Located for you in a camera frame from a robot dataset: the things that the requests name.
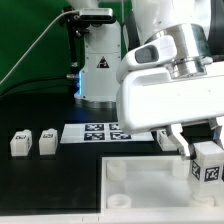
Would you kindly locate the white sheet with markers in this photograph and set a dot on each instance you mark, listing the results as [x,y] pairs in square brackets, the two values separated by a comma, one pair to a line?
[99,132]

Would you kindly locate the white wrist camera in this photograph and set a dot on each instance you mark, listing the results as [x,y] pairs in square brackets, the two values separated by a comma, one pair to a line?
[149,55]

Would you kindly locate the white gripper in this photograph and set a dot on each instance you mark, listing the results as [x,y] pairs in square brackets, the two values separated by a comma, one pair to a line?
[149,99]

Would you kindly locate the black camera on stand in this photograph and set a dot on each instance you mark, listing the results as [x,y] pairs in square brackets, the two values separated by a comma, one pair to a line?
[96,14]

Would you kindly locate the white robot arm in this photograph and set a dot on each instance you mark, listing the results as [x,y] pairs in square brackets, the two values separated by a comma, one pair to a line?
[197,27]

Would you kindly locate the white square tabletop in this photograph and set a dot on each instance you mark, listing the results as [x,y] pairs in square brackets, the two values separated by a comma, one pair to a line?
[151,182]

